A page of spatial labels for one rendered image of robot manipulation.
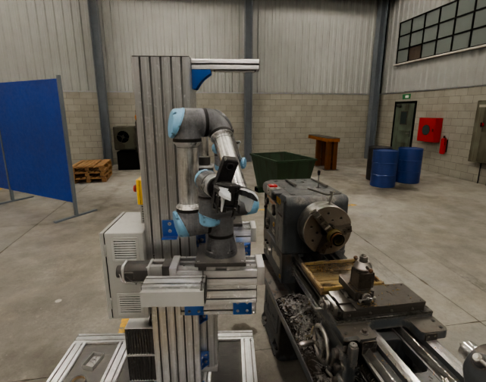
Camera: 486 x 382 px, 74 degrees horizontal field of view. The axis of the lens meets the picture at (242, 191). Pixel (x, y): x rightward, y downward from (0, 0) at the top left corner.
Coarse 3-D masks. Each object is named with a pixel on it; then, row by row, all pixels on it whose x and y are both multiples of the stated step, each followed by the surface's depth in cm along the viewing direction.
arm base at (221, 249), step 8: (208, 240) 145; (216, 240) 142; (224, 240) 142; (232, 240) 145; (208, 248) 144; (216, 248) 142; (224, 248) 142; (232, 248) 145; (208, 256) 144; (216, 256) 142; (224, 256) 142; (232, 256) 144
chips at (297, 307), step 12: (276, 300) 218; (288, 300) 208; (300, 300) 213; (288, 312) 199; (300, 312) 203; (312, 312) 197; (288, 324) 190; (300, 324) 190; (312, 324) 188; (300, 336) 180; (300, 348) 174; (312, 348) 172; (312, 360) 163; (312, 372) 159; (324, 372) 159
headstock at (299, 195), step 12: (276, 180) 257; (300, 180) 257; (312, 180) 257; (288, 192) 221; (300, 192) 221; (312, 192) 221; (324, 192) 221; (336, 192) 221; (276, 204) 231; (288, 204) 207; (300, 204) 208; (336, 204) 212; (264, 216) 267; (276, 216) 227; (288, 216) 208; (276, 228) 228; (288, 228) 210; (276, 240) 229; (288, 240) 212; (300, 240) 214; (288, 252) 215; (300, 252) 216
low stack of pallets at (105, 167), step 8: (88, 160) 917; (96, 160) 917; (104, 160) 917; (80, 168) 868; (88, 168) 822; (96, 168) 868; (104, 168) 840; (80, 176) 841; (88, 176) 826; (96, 176) 841; (104, 176) 836
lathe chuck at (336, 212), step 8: (312, 208) 198; (320, 208) 194; (328, 208) 195; (336, 208) 195; (304, 216) 200; (312, 216) 194; (328, 216) 196; (336, 216) 197; (344, 216) 198; (304, 224) 195; (312, 224) 195; (336, 224) 198; (304, 232) 196; (312, 232) 197; (320, 232) 197; (304, 240) 198; (312, 240) 199; (320, 240) 199; (312, 248) 199; (336, 248) 202
